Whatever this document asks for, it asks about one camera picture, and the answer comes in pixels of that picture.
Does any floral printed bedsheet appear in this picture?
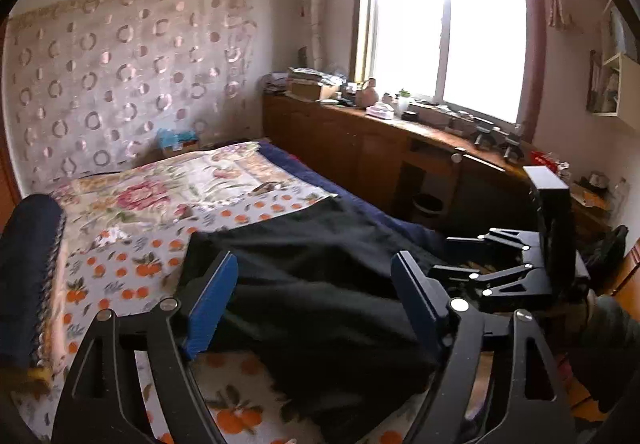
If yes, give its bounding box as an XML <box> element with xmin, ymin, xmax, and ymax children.
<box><xmin>10</xmin><ymin>140</ymin><xmax>418</xmax><ymax>444</ymax></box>

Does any pink figurine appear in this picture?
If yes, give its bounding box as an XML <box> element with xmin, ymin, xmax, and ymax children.
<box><xmin>354</xmin><ymin>78</ymin><xmax>381</xmax><ymax>106</ymax></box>

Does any window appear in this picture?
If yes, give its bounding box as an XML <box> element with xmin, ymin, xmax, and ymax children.
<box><xmin>349</xmin><ymin>0</ymin><xmax>547</xmax><ymax>141</ymax></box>

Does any long wooden cabinet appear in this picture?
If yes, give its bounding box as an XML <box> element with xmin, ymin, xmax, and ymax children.
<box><xmin>262</xmin><ymin>92</ymin><xmax>617</xmax><ymax>247</ymax></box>

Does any white wall shelf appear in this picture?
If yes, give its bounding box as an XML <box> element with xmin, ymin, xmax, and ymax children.
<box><xmin>586</xmin><ymin>0</ymin><xmax>640</xmax><ymax>131</ymax></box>

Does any circle patterned wall cloth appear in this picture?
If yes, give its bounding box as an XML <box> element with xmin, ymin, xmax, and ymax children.
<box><xmin>2</xmin><ymin>0</ymin><xmax>267</xmax><ymax>196</ymax></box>

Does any small potted plant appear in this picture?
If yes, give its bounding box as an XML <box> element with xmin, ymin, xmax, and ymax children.
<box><xmin>395</xmin><ymin>88</ymin><xmax>414</xmax><ymax>118</ymax></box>

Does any black waste bin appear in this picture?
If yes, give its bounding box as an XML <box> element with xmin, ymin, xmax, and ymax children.
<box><xmin>412</xmin><ymin>193</ymin><xmax>445</xmax><ymax>226</ymax></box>

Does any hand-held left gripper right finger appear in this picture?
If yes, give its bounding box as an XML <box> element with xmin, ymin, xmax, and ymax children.
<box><xmin>391</xmin><ymin>251</ymin><xmax>573</xmax><ymax>444</ymax></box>

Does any red packet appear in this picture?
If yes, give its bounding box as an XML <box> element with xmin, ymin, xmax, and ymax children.
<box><xmin>529</xmin><ymin>150</ymin><xmax>562</xmax><ymax>171</ymax></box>

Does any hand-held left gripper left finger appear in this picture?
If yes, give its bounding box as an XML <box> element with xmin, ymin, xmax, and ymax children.
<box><xmin>52</xmin><ymin>251</ymin><xmax>240</xmax><ymax>444</ymax></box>

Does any blue tissue pack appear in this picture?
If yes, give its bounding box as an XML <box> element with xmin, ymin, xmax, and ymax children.
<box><xmin>156</xmin><ymin>127</ymin><xmax>199</xmax><ymax>153</ymax></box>

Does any black t-shirt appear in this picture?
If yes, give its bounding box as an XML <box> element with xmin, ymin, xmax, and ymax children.
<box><xmin>177</xmin><ymin>197</ymin><xmax>451</xmax><ymax>444</ymax></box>

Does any stack of books and boxes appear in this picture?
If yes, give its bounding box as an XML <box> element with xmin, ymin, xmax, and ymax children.
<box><xmin>272</xmin><ymin>66</ymin><xmax>348</xmax><ymax>103</ymax></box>

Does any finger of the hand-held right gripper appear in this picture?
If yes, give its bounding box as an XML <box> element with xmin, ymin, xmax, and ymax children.
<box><xmin>428</xmin><ymin>262</ymin><xmax>552</xmax><ymax>301</ymax></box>
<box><xmin>444</xmin><ymin>227</ymin><xmax>545</xmax><ymax>266</ymax></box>

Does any navy blue blanket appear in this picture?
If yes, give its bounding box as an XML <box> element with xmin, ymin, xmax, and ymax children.
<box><xmin>256</xmin><ymin>140</ymin><xmax>453</xmax><ymax>267</ymax></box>

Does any white tissue box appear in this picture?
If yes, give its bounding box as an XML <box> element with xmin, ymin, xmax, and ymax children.
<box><xmin>365</xmin><ymin>102</ymin><xmax>397</xmax><ymax>121</ymax></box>

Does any black bag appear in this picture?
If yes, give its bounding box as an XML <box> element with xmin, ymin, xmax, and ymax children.
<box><xmin>581</xmin><ymin>224</ymin><xmax>631</xmax><ymax>277</ymax></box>

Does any navy fringed cushion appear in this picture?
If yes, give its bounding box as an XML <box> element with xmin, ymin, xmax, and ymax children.
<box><xmin>0</xmin><ymin>193</ymin><xmax>68</xmax><ymax>381</ymax></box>

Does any wooden wardrobe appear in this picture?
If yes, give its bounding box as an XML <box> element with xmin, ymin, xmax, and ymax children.
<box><xmin>0</xmin><ymin>144</ymin><xmax>22</xmax><ymax>230</ymax></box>

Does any black gadget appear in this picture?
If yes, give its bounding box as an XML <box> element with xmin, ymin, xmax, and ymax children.
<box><xmin>472</xmin><ymin>119</ymin><xmax>502</xmax><ymax>148</ymax></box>
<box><xmin>502</xmin><ymin>124</ymin><xmax>527</xmax><ymax>161</ymax></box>

